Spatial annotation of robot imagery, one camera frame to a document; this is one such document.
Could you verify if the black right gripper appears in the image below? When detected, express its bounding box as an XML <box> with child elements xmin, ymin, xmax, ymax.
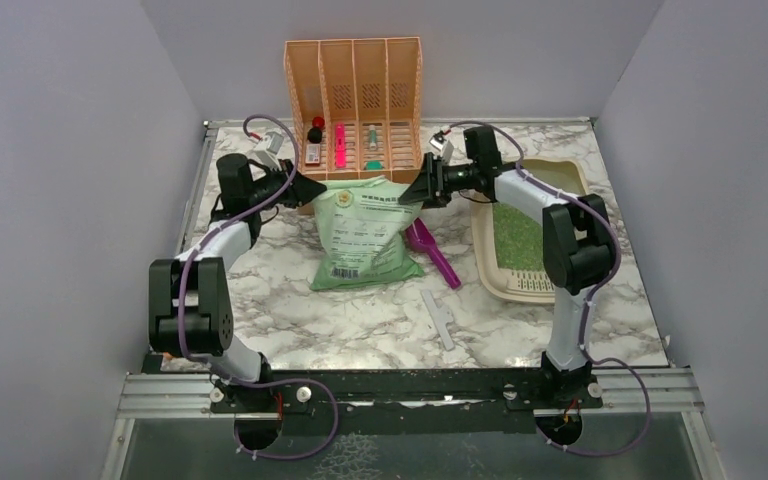
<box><xmin>398</xmin><ymin>152</ymin><xmax>477</xmax><ymax>211</ymax></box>

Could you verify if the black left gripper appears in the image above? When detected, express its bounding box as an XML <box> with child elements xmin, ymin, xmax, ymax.
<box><xmin>249</xmin><ymin>158</ymin><xmax>328</xmax><ymax>211</ymax></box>

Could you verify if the purple litter scoop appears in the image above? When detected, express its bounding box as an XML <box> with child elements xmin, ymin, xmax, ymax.
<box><xmin>405</xmin><ymin>218</ymin><xmax>462</xmax><ymax>290</ymax></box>

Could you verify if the green litter bag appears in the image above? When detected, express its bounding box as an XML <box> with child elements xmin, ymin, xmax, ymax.
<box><xmin>310</xmin><ymin>176</ymin><xmax>424</xmax><ymax>291</ymax></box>

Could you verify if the beige litter box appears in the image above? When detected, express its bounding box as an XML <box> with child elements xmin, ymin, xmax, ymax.
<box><xmin>467</xmin><ymin>157</ymin><xmax>590</xmax><ymax>305</ymax></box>

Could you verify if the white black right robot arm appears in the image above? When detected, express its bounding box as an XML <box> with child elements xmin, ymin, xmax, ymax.
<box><xmin>399</xmin><ymin>121</ymin><xmax>621</xmax><ymax>407</ymax></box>

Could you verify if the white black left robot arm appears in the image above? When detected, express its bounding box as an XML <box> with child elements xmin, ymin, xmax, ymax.
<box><xmin>148</xmin><ymin>154</ymin><xmax>327</xmax><ymax>411</ymax></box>

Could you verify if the red white small box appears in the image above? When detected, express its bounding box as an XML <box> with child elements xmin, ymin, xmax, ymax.
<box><xmin>304</xmin><ymin>143</ymin><xmax>321</xmax><ymax>166</ymax></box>

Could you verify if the red and black stamp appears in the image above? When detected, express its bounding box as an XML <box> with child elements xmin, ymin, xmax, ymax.
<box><xmin>306</xmin><ymin>116</ymin><xmax>325</xmax><ymax>144</ymax></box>

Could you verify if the green white glue stick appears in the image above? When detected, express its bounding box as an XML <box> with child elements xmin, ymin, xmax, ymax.
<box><xmin>367</xmin><ymin>124</ymin><xmax>378</xmax><ymax>150</ymax></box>

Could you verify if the orange plastic file organizer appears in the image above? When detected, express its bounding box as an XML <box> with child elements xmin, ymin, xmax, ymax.
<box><xmin>283</xmin><ymin>37</ymin><xmax>423</xmax><ymax>184</ymax></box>

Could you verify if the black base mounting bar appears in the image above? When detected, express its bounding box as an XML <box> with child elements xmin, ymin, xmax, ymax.
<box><xmin>120</xmin><ymin>364</ymin><xmax>602</xmax><ymax>436</ymax></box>

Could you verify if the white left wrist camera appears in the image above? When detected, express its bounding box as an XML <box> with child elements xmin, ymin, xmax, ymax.
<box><xmin>251</xmin><ymin>130</ymin><xmax>285</xmax><ymax>169</ymax></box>

